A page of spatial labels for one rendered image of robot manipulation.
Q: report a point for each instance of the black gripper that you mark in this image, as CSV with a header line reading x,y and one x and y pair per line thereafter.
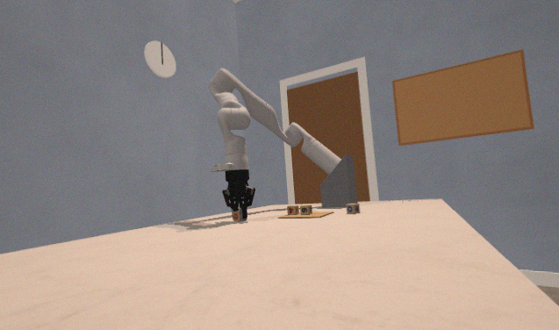
x,y
236,189

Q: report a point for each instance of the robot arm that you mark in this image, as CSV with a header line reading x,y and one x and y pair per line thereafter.
x,y
221,86

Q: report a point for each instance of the tan square mat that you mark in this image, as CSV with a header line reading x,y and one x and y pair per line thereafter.
x,y
314,215

